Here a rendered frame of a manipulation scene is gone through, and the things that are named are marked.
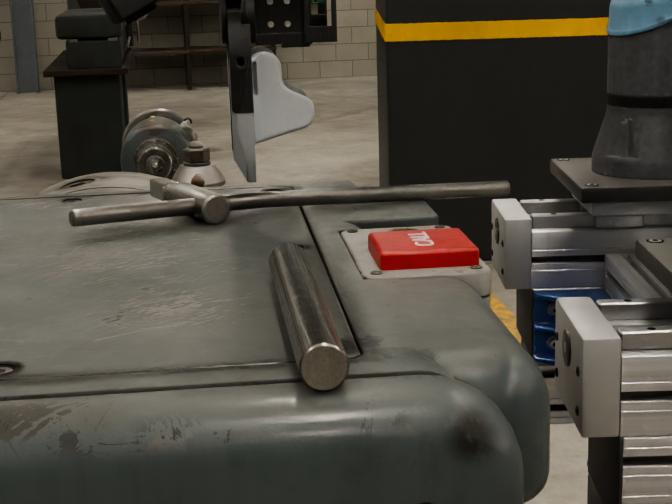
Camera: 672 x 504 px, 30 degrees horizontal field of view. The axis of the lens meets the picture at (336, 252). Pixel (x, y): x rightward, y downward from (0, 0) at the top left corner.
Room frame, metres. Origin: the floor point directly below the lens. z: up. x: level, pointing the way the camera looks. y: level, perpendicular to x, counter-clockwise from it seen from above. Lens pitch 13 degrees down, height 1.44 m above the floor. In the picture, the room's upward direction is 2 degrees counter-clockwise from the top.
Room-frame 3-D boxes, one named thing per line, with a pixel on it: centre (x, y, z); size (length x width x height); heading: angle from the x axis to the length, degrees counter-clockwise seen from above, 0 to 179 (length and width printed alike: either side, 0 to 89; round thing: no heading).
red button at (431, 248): (0.75, -0.05, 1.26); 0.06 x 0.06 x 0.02; 6
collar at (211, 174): (1.80, 0.20, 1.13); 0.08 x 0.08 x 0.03
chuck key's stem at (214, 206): (0.92, 0.11, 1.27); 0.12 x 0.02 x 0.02; 29
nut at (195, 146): (1.80, 0.20, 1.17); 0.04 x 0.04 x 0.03
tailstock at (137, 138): (2.37, 0.34, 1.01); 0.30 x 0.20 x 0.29; 6
